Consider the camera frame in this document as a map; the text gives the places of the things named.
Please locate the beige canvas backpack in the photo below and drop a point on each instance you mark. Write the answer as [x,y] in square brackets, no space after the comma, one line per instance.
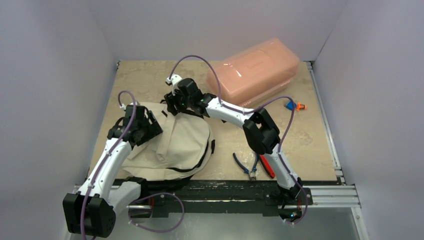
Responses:
[180,151]

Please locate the aluminium frame rail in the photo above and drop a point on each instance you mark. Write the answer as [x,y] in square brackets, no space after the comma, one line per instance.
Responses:
[339,195]

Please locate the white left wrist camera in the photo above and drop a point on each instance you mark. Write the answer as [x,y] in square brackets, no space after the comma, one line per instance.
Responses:
[128,107]

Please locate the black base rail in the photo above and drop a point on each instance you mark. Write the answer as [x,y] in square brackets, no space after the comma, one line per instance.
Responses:
[159,199]

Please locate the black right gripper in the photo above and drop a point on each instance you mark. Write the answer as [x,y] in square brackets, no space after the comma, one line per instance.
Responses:
[173,103]

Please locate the translucent pink plastic box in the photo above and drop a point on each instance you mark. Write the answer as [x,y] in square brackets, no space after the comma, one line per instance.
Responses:
[254,74]

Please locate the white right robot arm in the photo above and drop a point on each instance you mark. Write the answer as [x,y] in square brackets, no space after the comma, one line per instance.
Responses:
[261,132]

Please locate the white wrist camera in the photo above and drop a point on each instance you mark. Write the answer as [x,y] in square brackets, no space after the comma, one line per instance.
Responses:
[173,80]
[128,107]

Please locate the orange blue small item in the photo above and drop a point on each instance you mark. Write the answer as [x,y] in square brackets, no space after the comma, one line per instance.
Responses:
[292,105]

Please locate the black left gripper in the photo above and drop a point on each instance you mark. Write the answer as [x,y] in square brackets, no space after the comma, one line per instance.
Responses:
[153,129]

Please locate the red handled cutter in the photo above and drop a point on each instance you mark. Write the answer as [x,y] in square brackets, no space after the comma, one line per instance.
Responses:
[266,166]

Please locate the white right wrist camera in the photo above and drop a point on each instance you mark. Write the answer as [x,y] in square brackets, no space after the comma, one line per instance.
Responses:
[173,80]

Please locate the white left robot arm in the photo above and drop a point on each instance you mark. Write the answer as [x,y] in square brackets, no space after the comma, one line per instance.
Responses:
[92,209]

